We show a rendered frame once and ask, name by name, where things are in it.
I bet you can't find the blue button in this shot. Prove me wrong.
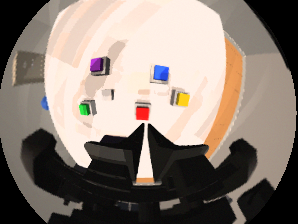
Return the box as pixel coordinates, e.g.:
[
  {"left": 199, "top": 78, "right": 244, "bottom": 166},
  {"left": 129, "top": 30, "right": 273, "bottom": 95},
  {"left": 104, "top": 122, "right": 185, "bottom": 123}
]
[{"left": 149, "top": 63, "right": 170, "bottom": 85}]

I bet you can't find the red button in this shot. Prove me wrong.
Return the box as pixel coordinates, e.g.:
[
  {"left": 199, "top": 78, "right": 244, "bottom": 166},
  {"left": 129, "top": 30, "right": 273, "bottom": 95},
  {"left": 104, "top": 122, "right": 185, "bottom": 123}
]
[{"left": 133, "top": 101, "right": 152, "bottom": 121}]

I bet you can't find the purple button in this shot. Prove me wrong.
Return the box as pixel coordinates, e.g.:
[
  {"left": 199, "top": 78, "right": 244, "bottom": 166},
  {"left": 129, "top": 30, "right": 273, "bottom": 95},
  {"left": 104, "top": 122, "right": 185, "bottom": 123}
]
[{"left": 90, "top": 56, "right": 110, "bottom": 76}]

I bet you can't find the yellow button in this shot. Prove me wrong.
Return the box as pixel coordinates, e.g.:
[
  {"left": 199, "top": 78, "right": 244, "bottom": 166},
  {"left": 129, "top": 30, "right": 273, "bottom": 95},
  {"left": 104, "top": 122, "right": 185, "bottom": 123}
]
[{"left": 170, "top": 89, "right": 190, "bottom": 108}]

